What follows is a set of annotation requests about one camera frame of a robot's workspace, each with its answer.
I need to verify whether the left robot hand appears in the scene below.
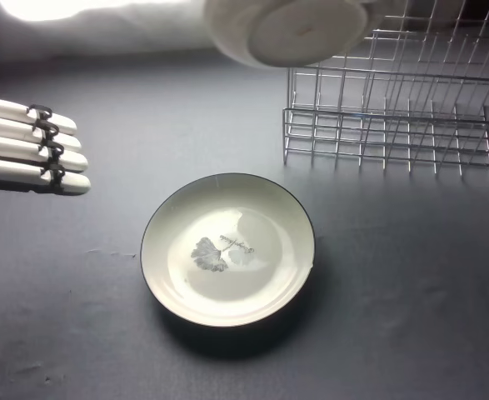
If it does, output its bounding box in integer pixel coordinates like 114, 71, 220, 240
0, 94, 92, 197

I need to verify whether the white ceramic plate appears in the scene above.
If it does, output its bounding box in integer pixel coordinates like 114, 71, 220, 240
139, 171, 317, 328
204, 0, 372, 68

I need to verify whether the chrome wire plate rack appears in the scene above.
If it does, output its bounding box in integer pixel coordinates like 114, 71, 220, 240
282, 0, 489, 184

